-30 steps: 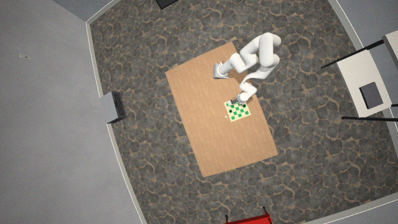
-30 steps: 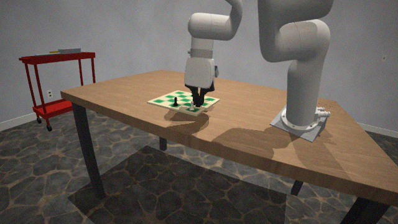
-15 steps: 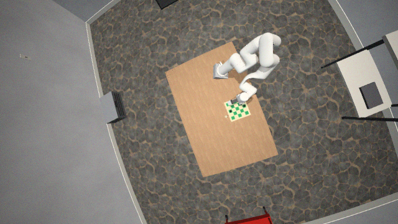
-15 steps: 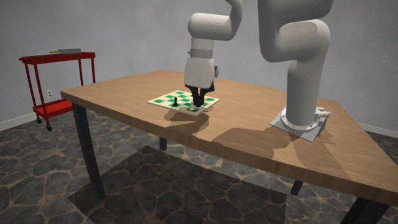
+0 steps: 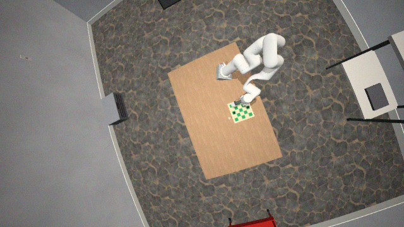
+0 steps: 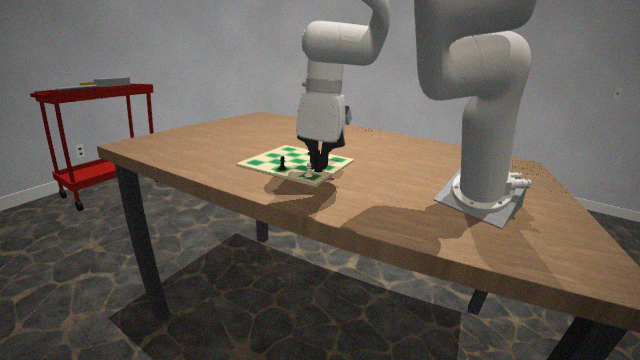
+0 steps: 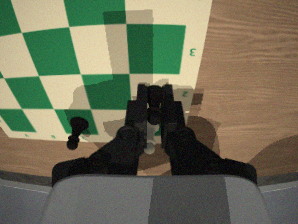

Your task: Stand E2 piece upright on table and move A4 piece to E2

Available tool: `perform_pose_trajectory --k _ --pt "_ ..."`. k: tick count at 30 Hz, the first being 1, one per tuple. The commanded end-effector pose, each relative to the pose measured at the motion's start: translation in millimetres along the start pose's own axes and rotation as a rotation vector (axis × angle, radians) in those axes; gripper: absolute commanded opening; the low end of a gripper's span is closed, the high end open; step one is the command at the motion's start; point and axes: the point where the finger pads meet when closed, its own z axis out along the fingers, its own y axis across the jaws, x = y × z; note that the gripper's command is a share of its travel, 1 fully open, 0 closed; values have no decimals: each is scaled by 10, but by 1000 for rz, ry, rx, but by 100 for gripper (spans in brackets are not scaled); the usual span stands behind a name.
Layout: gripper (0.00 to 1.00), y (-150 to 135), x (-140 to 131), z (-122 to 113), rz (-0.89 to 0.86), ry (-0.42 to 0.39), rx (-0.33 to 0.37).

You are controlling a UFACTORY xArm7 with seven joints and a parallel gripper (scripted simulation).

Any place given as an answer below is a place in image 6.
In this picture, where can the white chess pawn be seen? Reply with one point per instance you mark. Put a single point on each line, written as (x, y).
(308, 174)

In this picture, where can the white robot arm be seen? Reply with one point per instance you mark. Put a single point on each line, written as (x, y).
(494, 66)

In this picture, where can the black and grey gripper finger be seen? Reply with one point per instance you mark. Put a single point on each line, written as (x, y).
(313, 149)
(323, 157)

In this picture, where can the green and cream chessboard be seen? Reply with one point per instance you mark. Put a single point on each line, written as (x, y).
(296, 160)

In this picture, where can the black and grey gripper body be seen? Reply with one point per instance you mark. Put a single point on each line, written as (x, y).
(320, 116)

